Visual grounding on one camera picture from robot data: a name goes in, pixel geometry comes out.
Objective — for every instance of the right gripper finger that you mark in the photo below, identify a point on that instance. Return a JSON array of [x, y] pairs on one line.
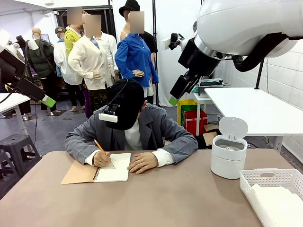
[[178, 87], [192, 82]]

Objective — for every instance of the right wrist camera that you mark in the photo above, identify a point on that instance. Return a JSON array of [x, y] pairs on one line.
[[174, 41]]

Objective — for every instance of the yellow bag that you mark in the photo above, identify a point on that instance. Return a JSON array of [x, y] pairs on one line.
[[187, 102]]

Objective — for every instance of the white shirt beige trousers mannequin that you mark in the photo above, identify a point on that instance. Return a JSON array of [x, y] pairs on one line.
[[111, 49]]

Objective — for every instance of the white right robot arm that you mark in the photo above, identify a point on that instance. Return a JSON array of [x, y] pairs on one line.
[[236, 23]]

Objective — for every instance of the yellow pencil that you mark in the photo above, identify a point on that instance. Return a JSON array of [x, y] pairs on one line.
[[97, 143]]

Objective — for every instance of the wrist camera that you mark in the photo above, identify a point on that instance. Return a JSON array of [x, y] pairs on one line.
[[33, 45], [174, 41]]

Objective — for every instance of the spiral notebook brown cover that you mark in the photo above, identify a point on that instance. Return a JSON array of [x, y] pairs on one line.
[[78, 173]]

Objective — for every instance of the grey tray with teal items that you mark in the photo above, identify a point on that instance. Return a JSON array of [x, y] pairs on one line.
[[208, 82]]

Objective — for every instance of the brown cardboard box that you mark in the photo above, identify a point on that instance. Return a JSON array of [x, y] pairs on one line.
[[209, 138]]

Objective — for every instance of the white undershirt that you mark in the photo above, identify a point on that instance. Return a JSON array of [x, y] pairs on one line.
[[132, 139]]

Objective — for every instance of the person's right forearm grey sleeve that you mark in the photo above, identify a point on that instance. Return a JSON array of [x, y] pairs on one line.
[[79, 149]]

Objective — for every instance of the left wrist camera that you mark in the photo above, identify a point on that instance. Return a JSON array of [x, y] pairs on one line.
[[33, 45]]

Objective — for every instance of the blue shirt mannequin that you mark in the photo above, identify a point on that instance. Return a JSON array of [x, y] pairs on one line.
[[132, 54]]

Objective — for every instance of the white lidded trash bin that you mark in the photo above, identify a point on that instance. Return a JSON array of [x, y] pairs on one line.
[[227, 163]]

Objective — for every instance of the green bag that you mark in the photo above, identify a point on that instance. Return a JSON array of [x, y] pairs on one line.
[[189, 107]]

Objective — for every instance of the head-mounted camera white box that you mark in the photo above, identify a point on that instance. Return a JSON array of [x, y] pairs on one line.
[[108, 117]]

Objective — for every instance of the yellow shirt mannequin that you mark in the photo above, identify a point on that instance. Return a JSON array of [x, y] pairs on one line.
[[71, 39]]

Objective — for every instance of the black stand pole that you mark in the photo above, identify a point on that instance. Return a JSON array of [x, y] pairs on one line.
[[155, 23], [110, 14]]

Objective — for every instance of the cream cardigan mannequin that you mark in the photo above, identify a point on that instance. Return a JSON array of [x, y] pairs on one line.
[[87, 59]]

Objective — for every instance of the grey cap white shirt mannequin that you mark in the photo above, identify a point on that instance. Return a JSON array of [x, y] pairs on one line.
[[61, 59]]

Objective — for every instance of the small white table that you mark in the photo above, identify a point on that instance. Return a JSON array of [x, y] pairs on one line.
[[201, 99]]

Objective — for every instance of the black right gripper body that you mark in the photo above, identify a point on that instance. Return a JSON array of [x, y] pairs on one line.
[[196, 59]]

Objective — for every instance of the black hat mannequin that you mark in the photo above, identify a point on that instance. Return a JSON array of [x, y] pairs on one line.
[[129, 6]]

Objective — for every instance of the black clamp-mounted camera pole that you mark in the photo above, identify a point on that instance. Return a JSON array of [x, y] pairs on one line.
[[260, 75]]

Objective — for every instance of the person's left forearm grey sleeve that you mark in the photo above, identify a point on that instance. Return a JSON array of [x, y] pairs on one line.
[[182, 149]]

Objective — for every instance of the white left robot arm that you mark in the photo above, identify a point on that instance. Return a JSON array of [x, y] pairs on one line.
[[3, 37]]

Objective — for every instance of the white perforated plastic basket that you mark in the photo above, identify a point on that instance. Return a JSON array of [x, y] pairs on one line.
[[251, 196]]

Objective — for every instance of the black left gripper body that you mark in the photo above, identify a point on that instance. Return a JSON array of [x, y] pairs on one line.
[[11, 66]]

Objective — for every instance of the person in grey jacket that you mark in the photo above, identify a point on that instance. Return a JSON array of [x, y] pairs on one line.
[[156, 125]]

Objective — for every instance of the teal cloth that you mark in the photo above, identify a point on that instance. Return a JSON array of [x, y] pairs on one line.
[[195, 89]]

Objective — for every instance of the black plastic stool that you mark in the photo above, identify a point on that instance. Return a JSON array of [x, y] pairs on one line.
[[14, 140], [4, 170]]

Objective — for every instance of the dark green jacket mannequin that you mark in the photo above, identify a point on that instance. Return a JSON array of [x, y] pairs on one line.
[[40, 63]]

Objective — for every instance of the person's right hand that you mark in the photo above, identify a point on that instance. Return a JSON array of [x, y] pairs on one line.
[[101, 159]]

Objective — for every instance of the person's left hand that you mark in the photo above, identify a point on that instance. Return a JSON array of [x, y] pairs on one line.
[[143, 162]]

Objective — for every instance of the black cap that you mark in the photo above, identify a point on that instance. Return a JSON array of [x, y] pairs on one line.
[[130, 101]]

